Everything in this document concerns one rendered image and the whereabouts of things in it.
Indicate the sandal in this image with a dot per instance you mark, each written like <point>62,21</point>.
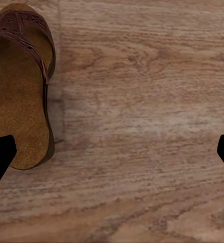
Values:
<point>27,63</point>

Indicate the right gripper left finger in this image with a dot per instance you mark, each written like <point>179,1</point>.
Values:
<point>8,151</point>

